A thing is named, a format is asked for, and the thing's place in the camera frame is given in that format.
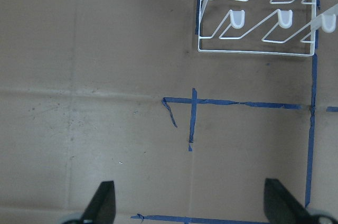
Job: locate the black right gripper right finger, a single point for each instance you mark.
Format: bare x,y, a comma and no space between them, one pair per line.
280,206

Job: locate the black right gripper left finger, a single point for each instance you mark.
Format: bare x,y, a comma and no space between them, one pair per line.
102,207

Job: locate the white wire cup rack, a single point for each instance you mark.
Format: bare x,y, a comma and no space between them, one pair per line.
273,27

